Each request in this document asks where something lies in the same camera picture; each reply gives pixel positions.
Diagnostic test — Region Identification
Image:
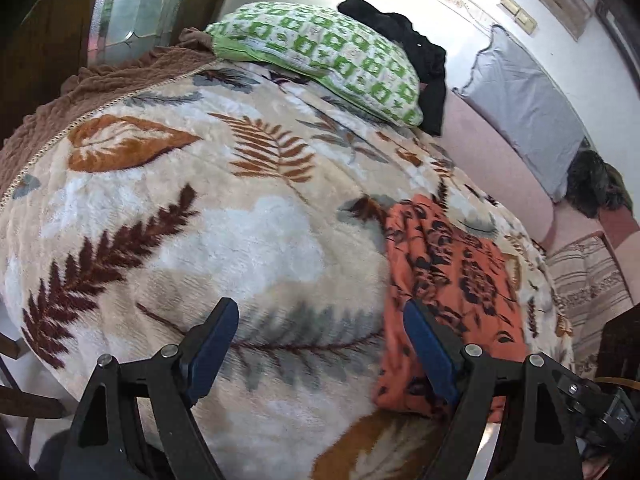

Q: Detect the beige wall light switch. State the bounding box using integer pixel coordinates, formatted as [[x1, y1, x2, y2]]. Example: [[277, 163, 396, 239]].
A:
[[500, 0, 539, 36]]

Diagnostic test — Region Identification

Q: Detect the dark furry cloth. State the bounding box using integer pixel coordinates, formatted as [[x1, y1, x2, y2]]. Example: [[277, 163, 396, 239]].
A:
[[567, 150, 633, 218]]

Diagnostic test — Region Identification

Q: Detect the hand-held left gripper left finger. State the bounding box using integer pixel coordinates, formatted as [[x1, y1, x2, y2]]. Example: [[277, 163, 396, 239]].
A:
[[60, 297, 240, 480]]

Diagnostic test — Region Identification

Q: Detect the green white patterned pillow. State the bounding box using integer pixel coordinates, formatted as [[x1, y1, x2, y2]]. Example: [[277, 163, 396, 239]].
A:
[[206, 1, 424, 128]]

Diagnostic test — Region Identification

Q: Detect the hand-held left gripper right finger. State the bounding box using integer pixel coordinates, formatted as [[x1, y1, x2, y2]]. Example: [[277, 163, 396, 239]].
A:
[[402, 300, 585, 480]]

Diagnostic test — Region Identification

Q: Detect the striped beige cushion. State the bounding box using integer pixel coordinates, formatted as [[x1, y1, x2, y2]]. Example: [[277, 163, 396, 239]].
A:
[[545, 232, 637, 381]]

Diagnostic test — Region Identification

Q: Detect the brown textured blanket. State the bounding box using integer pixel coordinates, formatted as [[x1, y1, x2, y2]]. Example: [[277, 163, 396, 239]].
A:
[[0, 27, 221, 201]]

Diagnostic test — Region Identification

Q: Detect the grey pillow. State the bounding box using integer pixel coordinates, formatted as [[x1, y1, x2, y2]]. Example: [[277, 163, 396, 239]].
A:
[[452, 25, 589, 203]]

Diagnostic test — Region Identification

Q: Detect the cream leaf print blanket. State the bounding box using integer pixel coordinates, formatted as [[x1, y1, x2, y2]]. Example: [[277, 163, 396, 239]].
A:
[[0, 57, 576, 480]]

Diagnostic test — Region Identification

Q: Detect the black cloth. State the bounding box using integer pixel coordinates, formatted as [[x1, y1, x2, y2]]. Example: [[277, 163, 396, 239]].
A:
[[337, 0, 448, 137]]

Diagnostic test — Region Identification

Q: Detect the pink sofa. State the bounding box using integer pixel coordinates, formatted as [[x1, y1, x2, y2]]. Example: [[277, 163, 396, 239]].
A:
[[420, 90, 640, 306]]

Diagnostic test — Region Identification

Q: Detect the wooden wardrobe with mirror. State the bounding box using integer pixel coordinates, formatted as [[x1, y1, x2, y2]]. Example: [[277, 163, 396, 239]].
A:
[[0, 0, 251, 136]]

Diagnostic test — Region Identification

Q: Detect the wooden chair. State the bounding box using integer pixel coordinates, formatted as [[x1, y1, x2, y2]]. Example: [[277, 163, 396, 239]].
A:
[[0, 332, 72, 421]]

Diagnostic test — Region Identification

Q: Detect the orange black floral garment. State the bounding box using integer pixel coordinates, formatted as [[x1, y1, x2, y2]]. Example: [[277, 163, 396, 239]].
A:
[[375, 195, 532, 423]]

